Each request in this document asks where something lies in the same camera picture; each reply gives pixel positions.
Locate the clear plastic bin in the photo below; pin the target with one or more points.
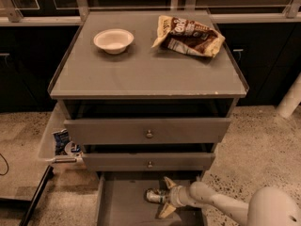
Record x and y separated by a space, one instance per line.
47 144

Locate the grey middle drawer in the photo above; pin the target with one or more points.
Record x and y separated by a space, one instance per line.
139 161

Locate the round top drawer knob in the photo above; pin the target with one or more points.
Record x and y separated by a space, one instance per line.
149 134

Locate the grey bottom drawer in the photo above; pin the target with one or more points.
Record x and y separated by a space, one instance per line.
122 199

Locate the white paper bowl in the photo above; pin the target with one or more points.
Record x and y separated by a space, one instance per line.
113 41

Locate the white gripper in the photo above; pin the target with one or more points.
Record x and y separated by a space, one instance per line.
176 196

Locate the grey drawer cabinet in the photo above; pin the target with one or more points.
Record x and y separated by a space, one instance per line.
144 83

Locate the brown white chip bag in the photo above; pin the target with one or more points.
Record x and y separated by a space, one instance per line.
188 37

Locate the black floor bar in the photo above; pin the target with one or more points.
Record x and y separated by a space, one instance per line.
48 174

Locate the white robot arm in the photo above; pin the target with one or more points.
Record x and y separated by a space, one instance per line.
268 206

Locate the grey drawer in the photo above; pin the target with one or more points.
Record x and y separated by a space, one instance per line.
122 199
133 131
139 161

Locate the white metal railing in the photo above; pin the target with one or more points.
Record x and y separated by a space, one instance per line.
49 12

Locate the blue snack packet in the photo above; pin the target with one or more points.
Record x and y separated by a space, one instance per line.
64 145

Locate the grey top drawer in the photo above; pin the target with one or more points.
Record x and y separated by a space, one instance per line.
133 131

